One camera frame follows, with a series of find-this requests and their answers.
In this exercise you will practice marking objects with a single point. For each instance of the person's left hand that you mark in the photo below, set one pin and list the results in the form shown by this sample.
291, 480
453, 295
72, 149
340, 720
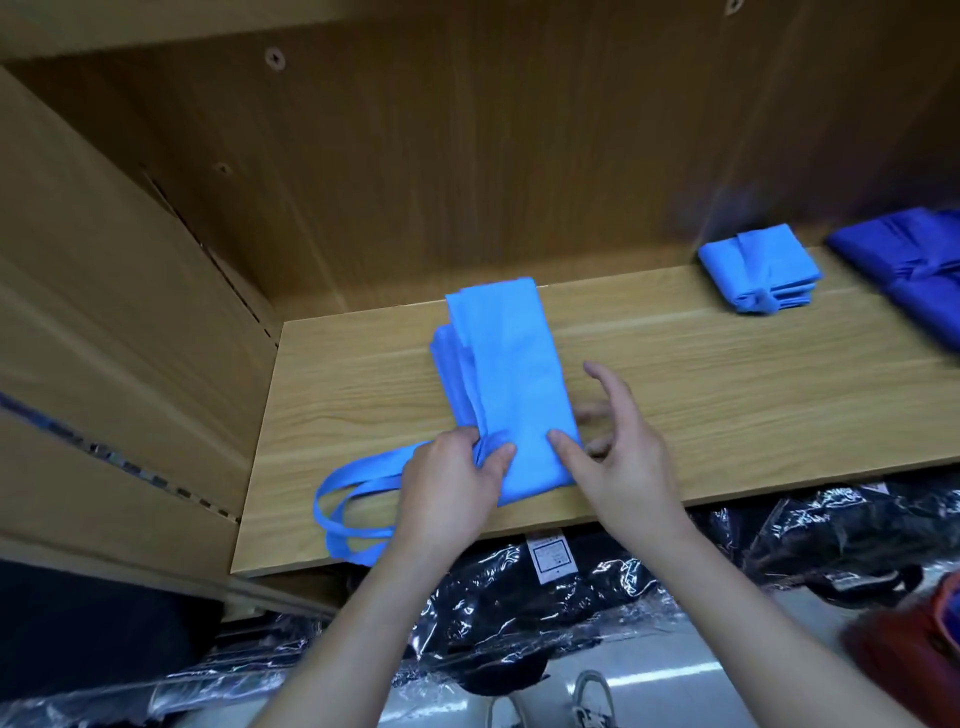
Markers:
447, 503

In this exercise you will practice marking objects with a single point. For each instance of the person's right hand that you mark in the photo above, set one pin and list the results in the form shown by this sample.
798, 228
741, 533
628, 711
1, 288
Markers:
630, 465

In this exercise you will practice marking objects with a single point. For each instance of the wooden shelf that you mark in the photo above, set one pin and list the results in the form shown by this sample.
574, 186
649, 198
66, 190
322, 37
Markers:
750, 390

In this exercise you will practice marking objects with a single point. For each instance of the light blue non-woven bag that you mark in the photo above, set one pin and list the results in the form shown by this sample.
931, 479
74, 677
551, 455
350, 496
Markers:
503, 360
758, 270

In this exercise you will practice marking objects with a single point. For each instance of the red shopping basket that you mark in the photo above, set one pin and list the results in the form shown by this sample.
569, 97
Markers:
915, 653

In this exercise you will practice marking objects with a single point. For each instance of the person's right forearm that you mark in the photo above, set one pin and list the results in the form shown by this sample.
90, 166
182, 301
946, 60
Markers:
765, 638

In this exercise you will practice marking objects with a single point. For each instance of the person's left forearm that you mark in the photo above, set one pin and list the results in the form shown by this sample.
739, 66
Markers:
345, 653

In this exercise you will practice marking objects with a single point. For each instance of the person's right shoe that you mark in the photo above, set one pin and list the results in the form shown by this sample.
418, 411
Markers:
593, 699

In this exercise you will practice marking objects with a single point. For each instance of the black wrapped bag with tag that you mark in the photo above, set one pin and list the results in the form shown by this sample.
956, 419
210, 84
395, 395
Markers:
480, 615

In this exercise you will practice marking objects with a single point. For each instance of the white paper tag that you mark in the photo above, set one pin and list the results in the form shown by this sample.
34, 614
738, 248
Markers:
552, 558

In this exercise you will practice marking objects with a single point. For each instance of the black plastic-wrapped bag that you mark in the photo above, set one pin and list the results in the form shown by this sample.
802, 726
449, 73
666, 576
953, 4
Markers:
840, 533
135, 690

